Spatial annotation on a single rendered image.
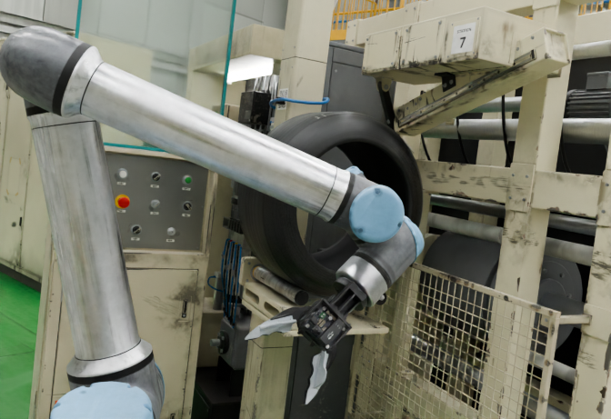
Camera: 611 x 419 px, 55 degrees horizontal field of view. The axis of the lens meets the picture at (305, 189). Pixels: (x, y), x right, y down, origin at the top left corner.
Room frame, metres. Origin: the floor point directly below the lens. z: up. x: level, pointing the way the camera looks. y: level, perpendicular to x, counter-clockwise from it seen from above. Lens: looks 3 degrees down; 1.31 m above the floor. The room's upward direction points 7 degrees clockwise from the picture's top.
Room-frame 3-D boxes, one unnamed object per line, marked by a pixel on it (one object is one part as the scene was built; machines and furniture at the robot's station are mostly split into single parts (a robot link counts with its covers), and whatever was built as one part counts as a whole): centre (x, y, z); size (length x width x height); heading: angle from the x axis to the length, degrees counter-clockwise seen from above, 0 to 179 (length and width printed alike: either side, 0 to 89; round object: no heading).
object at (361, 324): (1.94, -0.07, 0.80); 0.37 x 0.36 x 0.02; 117
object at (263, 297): (1.88, 0.05, 0.83); 0.36 x 0.09 x 0.06; 27
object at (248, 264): (2.10, 0.01, 0.90); 0.40 x 0.03 x 0.10; 117
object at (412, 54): (1.97, -0.39, 1.71); 0.61 x 0.25 x 0.15; 27
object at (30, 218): (5.30, 2.26, 1.05); 1.61 x 0.73 x 2.10; 49
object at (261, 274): (1.88, 0.05, 0.90); 0.35 x 0.05 x 0.05; 27
